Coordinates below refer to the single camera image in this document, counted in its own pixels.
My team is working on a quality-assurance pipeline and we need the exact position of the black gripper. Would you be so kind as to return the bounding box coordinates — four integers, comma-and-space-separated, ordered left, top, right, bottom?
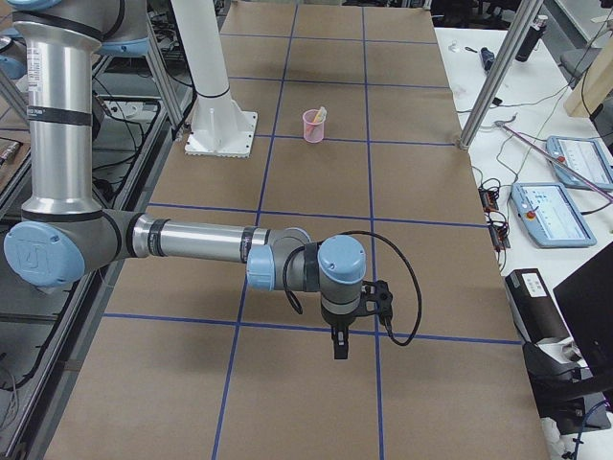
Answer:
321, 280, 394, 359

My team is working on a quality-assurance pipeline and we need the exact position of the green highlighter pen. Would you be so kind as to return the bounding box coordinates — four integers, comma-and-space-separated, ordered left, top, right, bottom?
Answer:
312, 106, 327, 126

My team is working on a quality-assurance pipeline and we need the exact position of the pink mesh pen holder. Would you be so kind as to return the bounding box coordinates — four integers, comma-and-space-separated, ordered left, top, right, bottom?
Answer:
303, 106, 327, 144

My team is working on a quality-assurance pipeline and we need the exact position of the black cardboard box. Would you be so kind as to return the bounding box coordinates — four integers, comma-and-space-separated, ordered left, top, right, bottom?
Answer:
505, 268, 570, 345

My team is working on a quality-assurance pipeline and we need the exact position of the near teach pendant tablet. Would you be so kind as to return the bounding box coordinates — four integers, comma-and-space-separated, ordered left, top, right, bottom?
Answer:
511, 182, 597, 248

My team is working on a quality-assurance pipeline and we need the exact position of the teach pendant tablet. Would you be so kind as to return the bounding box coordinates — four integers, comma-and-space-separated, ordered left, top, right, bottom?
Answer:
511, 182, 597, 248
546, 136, 612, 192

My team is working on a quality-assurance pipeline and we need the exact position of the black monitor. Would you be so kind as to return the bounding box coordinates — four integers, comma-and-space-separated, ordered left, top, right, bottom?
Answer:
554, 244, 612, 372

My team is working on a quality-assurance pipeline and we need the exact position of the far teach pendant tablet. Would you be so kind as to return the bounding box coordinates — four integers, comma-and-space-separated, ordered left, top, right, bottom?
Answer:
546, 136, 612, 192

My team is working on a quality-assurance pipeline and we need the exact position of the black bottle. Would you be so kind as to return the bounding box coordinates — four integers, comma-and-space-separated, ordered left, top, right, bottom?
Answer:
515, 14, 548, 62

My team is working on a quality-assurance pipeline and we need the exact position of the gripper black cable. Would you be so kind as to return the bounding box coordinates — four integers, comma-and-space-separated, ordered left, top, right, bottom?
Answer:
282, 231, 423, 347

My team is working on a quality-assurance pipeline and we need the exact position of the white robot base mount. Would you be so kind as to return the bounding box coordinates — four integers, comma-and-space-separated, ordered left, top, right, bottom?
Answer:
171, 0, 258, 158

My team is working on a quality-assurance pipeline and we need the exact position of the aluminium frame post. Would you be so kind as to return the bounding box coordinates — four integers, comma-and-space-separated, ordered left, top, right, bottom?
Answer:
457, 0, 543, 150

